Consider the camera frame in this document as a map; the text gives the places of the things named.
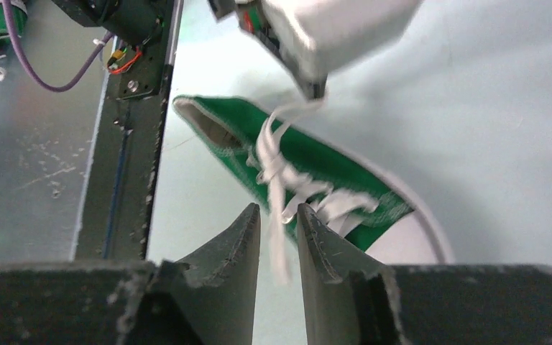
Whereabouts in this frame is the green canvas sneaker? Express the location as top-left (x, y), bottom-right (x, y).
top-left (172, 95), bottom-right (454, 265)

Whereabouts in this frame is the white shoelace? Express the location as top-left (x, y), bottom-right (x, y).
top-left (255, 100), bottom-right (380, 285)

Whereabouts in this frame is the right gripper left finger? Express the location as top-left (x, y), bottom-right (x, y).
top-left (0, 203), bottom-right (261, 344)

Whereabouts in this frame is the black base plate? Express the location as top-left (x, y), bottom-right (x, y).
top-left (58, 1), bottom-right (183, 259)

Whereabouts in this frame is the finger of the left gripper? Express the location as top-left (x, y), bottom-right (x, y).
top-left (208, 0), bottom-right (327, 101)

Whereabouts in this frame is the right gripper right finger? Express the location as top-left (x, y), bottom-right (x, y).
top-left (297, 204), bottom-right (552, 344)

